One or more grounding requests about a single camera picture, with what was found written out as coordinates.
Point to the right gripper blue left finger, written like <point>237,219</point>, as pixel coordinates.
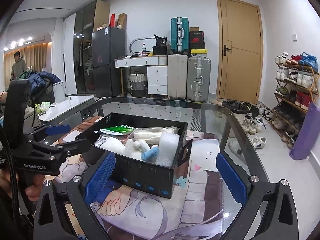
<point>85,189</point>

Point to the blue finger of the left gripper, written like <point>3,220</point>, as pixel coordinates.
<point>57,130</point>
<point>69,149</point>

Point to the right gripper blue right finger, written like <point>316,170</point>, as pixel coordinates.
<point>246,190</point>

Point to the white plush toy blue scarf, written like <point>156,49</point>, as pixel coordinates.
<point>140,150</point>

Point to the green white snack packet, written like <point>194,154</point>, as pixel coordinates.
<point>118,130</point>

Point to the white foam wrap roll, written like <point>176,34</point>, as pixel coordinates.
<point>168,145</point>

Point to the person's left hand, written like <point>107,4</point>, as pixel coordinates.
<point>33,191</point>

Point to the white side table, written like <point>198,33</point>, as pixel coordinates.
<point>57,112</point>

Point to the white sneaker on floor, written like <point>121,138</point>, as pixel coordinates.
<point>258,142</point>

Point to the anime print table mat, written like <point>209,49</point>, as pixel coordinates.
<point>188,200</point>

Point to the blue puffer jacket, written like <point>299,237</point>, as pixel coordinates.
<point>37,80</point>

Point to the person in green jacket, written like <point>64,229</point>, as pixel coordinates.
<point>18,67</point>

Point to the purple bag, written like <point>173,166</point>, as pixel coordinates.
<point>308,134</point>

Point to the wicker basket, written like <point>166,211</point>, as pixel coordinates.
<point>138,83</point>

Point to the black refrigerator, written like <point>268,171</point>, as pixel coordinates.
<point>108,44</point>

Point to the silver suitcase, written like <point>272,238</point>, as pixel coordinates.
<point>198,79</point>

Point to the wooden shoe rack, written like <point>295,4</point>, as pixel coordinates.
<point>296,90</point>

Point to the white desk with drawers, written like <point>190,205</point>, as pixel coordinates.
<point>156,70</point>

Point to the dark glass cabinet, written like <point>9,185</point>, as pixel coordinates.
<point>87,21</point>

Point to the beige suitcase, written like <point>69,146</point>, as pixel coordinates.
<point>177,76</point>

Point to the wooden door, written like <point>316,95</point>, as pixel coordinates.
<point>241,51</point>

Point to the stack of shoe boxes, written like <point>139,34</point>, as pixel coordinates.
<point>197,44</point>

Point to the teal suitcase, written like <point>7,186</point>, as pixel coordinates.
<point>180,35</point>

